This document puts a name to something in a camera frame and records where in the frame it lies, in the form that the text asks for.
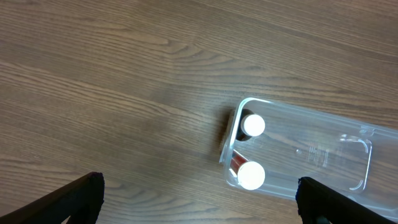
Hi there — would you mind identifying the orange bottle white cap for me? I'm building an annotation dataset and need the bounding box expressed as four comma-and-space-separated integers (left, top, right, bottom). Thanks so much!
229, 150, 266, 190

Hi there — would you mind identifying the black bottle white cap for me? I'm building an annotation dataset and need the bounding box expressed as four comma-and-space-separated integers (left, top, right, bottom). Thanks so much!
236, 109, 266, 141

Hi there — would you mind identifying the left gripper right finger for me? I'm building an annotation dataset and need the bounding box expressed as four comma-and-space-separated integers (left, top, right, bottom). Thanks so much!
295, 177, 394, 224

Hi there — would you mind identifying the clear plastic container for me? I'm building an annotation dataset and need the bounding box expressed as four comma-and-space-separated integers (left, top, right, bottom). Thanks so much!
220, 98, 397, 221

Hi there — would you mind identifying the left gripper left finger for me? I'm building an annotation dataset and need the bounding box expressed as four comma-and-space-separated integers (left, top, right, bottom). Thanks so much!
1, 172, 105, 224

